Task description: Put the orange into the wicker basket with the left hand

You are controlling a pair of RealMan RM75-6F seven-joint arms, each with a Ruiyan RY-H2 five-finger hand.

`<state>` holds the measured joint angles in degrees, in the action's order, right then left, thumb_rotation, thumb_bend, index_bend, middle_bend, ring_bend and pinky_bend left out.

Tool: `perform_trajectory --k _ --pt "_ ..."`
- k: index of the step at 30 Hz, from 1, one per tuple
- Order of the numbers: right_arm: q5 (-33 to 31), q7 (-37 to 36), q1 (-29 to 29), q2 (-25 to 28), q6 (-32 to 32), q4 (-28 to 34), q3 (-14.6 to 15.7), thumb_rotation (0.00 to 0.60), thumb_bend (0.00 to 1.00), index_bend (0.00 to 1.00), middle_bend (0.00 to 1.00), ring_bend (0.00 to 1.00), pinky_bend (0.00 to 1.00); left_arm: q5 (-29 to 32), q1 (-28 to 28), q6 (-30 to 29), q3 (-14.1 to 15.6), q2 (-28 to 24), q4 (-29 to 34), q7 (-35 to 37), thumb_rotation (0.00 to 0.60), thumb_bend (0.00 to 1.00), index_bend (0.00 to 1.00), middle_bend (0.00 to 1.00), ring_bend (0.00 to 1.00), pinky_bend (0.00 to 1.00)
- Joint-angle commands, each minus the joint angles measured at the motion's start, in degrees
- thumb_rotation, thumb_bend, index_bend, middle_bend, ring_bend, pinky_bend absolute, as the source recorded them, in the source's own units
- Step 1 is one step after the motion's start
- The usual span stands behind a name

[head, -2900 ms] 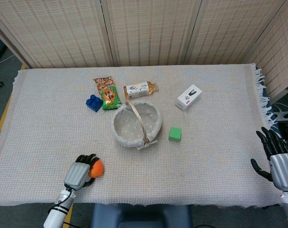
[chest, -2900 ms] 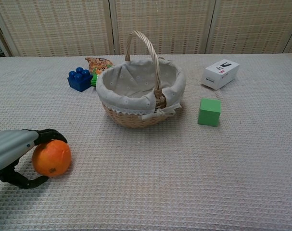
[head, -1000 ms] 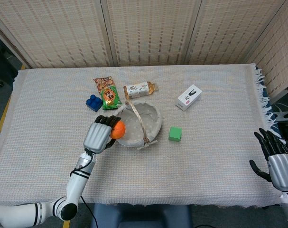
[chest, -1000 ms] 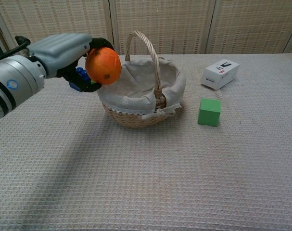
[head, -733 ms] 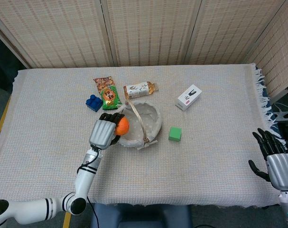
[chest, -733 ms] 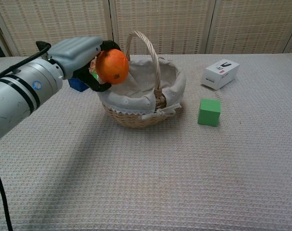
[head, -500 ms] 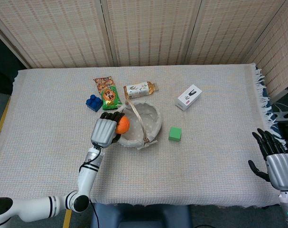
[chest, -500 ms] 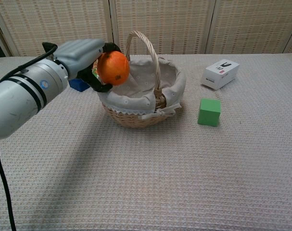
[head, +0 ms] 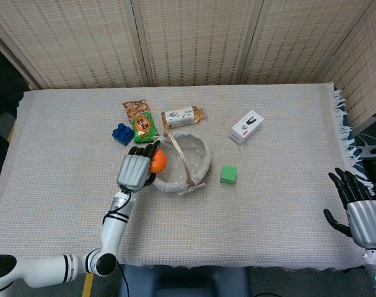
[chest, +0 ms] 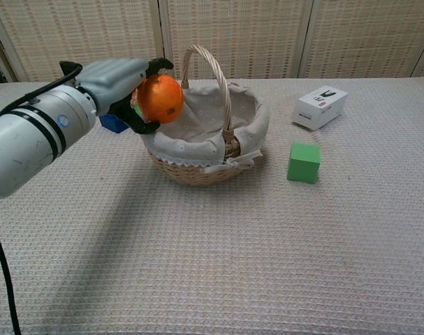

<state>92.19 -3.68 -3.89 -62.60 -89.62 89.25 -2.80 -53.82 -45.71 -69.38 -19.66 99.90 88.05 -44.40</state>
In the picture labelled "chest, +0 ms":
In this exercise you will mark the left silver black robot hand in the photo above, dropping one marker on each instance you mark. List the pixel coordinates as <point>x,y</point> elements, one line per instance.
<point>110,82</point>

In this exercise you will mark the orange fruit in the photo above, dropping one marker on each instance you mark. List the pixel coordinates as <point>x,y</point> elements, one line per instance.
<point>161,99</point>

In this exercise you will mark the beige woven screen panel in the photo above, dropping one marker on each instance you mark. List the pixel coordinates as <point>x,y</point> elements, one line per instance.
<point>75,35</point>
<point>372,35</point>
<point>250,31</point>

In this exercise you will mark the fabric-lined basket with handle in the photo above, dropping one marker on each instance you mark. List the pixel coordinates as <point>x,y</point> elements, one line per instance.
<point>204,157</point>

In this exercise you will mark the blue toy building brick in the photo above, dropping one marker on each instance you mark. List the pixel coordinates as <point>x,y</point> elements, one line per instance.
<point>112,125</point>

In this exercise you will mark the beige waffle weave tablecloth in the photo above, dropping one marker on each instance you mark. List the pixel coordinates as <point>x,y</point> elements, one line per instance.
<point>211,251</point>

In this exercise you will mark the green cube block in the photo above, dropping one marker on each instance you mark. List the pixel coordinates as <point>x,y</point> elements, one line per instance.
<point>303,163</point>

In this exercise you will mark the white cardboard product box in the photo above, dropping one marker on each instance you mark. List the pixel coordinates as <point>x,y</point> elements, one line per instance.
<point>320,108</point>

